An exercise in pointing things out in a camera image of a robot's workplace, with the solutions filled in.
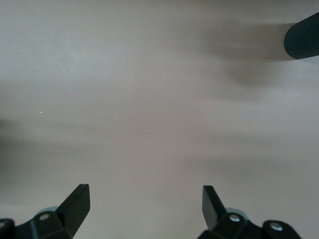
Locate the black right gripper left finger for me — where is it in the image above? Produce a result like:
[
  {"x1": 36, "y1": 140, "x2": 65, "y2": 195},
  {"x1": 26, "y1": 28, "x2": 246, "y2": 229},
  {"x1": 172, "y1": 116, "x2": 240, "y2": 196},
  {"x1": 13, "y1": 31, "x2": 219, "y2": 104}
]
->
[{"x1": 14, "y1": 184, "x2": 90, "y2": 239}]

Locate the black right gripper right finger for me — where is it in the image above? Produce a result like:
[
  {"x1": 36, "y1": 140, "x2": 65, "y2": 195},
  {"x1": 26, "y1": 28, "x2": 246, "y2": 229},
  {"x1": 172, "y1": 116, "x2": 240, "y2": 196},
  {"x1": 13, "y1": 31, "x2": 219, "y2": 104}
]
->
[{"x1": 198, "y1": 185, "x2": 253, "y2": 239}]

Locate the black ribbed cylinder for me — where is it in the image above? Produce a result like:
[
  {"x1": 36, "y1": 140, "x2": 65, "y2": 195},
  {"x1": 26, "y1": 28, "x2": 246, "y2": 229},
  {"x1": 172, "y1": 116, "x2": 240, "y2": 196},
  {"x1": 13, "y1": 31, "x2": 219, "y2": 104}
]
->
[{"x1": 284, "y1": 11, "x2": 319, "y2": 60}]

